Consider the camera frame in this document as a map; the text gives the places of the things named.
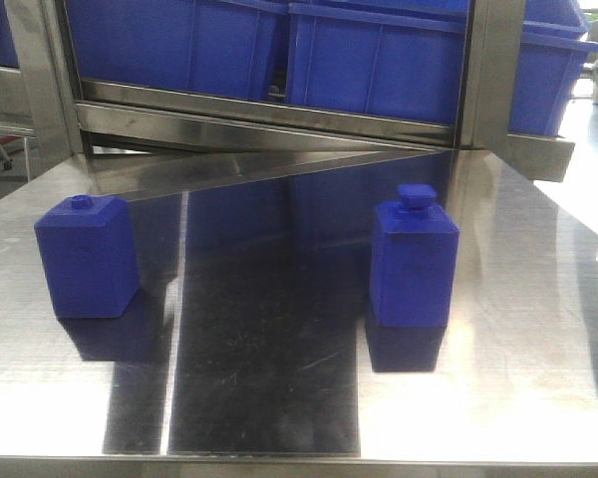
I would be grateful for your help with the blue bin on shelf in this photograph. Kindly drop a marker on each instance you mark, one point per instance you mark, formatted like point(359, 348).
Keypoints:
point(222, 48)
point(393, 65)
point(552, 55)

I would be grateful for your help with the blue bin middle on shelf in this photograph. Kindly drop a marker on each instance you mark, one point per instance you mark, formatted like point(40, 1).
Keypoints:
point(393, 65)

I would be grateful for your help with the blue bottle part with cap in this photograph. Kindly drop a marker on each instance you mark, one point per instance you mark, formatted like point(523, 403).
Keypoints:
point(414, 251)

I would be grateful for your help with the stainless steel shelf rack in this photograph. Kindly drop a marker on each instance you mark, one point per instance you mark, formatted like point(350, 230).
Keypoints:
point(71, 115)

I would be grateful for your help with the blue bin right on shelf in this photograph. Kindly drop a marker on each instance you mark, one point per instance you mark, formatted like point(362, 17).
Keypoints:
point(552, 55)

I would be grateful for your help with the blue bottle part without cap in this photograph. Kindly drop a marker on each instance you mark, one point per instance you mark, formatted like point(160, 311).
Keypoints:
point(88, 251)

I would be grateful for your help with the blue bin left on shelf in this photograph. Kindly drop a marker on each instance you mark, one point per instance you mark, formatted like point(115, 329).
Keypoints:
point(222, 48)

